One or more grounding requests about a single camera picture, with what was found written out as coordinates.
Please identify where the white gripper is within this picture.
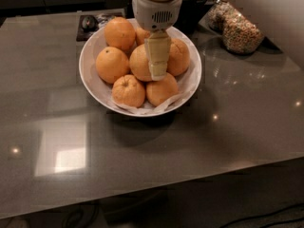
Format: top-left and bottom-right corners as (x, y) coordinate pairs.
(132, 0), (182, 81)

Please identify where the white bowl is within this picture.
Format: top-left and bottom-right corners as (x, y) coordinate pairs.
(79, 27), (203, 110)

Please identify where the orange top middle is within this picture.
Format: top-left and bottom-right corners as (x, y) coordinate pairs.
(135, 27), (150, 46)

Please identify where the orange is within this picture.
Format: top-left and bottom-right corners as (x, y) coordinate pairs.
(167, 38), (190, 76)
(129, 45), (152, 82)
(112, 74), (145, 107)
(146, 73), (179, 106)
(95, 47), (130, 84)
(135, 27), (150, 46)
(104, 17), (136, 51)

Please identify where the orange centre top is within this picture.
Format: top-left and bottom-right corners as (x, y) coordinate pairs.
(129, 45), (152, 82)

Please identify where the orange top left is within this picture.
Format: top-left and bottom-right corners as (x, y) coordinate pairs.
(104, 17), (136, 51)

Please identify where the orange front right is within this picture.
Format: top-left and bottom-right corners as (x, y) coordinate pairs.
(146, 73), (179, 106)

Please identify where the orange front left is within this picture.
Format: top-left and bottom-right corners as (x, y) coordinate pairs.
(112, 74), (145, 107)

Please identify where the glass jar behind left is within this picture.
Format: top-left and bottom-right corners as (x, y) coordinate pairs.
(207, 1), (236, 31)

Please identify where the glass jar of cereal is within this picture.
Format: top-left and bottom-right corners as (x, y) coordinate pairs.
(222, 12), (264, 54)

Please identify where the black floor cable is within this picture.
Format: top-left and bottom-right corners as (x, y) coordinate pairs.
(218, 202), (304, 228)

